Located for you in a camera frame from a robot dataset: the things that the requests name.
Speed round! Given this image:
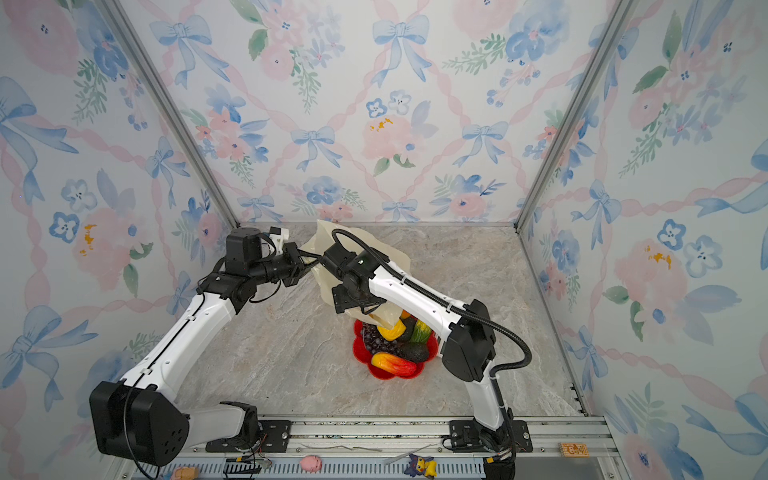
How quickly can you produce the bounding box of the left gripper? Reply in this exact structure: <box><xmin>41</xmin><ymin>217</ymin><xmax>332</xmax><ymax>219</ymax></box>
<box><xmin>251</xmin><ymin>244</ymin><xmax>324</xmax><ymax>289</ymax></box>

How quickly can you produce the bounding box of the yellow plastic bag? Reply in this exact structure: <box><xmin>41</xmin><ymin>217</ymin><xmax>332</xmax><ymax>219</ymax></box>
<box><xmin>300</xmin><ymin>220</ymin><xmax>412</xmax><ymax>328</ymax></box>

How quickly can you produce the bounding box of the red flower-shaped bowl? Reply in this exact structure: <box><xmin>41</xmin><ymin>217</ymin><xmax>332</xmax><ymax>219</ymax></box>
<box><xmin>352</xmin><ymin>318</ymin><xmax>439</xmax><ymax>380</ymax></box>

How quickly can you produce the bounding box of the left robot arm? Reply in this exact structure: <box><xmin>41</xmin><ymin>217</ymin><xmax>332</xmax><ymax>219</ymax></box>
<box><xmin>89</xmin><ymin>242</ymin><xmax>307</xmax><ymax>468</ymax></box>

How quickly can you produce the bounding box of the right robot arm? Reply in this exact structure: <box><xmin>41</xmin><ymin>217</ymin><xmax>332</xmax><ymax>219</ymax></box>
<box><xmin>320</xmin><ymin>244</ymin><xmax>514</xmax><ymax>453</ymax></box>

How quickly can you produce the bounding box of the purple grape bunch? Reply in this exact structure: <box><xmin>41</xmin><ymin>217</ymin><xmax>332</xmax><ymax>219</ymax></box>
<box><xmin>361</xmin><ymin>324</ymin><xmax>401</xmax><ymax>356</ymax></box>

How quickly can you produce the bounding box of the yellow lemon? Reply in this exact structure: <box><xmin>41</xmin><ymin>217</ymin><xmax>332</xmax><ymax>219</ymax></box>
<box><xmin>377</xmin><ymin>320</ymin><xmax>407</xmax><ymax>341</ymax></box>

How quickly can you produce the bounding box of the red yellow mango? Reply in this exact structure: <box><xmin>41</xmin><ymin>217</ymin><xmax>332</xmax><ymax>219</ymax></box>
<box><xmin>371</xmin><ymin>352</ymin><xmax>418</xmax><ymax>377</ymax></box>

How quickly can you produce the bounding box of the dark avocado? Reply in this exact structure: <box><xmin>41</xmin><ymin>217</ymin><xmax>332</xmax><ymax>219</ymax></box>
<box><xmin>398</xmin><ymin>342</ymin><xmax>430</xmax><ymax>364</ymax></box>

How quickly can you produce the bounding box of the pink pig toy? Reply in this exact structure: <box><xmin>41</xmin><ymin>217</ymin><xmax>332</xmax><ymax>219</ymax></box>
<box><xmin>299</xmin><ymin>455</ymin><xmax>323</xmax><ymax>473</ymax></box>

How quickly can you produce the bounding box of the purple yellow toy figure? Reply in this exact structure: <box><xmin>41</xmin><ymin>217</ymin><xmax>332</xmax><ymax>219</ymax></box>
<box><xmin>404</xmin><ymin>454</ymin><xmax>437</xmax><ymax>479</ymax></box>

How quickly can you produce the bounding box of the orange toy at edge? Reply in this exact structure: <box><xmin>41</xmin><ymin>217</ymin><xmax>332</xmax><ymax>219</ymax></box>
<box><xmin>160</xmin><ymin>467</ymin><xmax>200</xmax><ymax>480</ymax></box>

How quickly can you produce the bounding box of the small wooden tag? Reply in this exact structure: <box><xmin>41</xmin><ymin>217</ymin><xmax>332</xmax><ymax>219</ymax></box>
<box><xmin>560</xmin><ymin>442</ymin><xmax>590</xmax><ymax>458</ymax></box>

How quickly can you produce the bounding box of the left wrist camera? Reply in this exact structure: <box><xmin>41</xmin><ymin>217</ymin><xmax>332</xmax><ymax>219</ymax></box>
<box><xmin>226</xmin><ymin>227</ymin><xmax>290</xmax><ymax>264</ymax></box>

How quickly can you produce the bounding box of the aluminium rail frame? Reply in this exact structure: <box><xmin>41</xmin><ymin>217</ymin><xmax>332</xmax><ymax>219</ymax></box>
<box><xmin>105</xmin><ymin>416</ymin><xmax>629</xmax><ymax>479</ymax></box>

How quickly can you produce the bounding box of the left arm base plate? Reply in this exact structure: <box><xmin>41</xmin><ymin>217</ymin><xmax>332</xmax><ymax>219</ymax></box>
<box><xmin>205</xmin><ymin>419</ymin><xmax>292</xmax><ymax>454</ymax></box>

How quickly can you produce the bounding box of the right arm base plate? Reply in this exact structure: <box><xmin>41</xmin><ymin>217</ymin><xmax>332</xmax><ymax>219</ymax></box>
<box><xmin>443</xmin><ymin>419</ymin><xmax>533</xmax><ymax>454</ymax></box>

